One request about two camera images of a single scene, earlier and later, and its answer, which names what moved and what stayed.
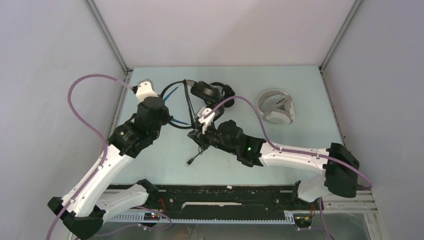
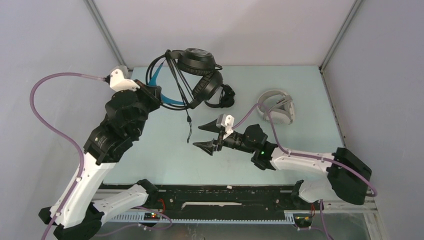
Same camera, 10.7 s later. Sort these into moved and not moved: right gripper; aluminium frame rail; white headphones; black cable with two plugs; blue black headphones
Moved: blue black headphones; black cable with two plugs; right gripper
Not moved: white headphones; aluminium frame rail
